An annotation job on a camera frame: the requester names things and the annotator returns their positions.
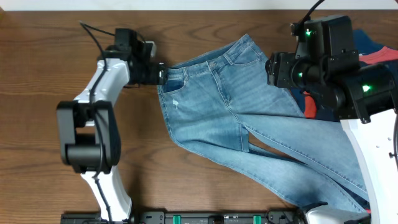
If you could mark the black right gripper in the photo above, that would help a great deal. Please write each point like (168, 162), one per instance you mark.
(281, 75)

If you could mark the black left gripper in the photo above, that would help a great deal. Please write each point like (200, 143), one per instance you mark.
(153, 78)

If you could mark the light blue denim jeans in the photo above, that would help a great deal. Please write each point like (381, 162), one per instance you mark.
(221, 107)

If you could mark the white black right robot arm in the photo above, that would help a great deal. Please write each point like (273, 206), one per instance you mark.
(364, 99)

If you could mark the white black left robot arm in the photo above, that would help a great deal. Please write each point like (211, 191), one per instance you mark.
(89, 138)

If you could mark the navy and red t-shirt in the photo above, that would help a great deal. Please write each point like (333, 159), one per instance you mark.
(370, 53)

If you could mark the black rail with green clips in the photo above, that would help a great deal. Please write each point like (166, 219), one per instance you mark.
(272, 217)

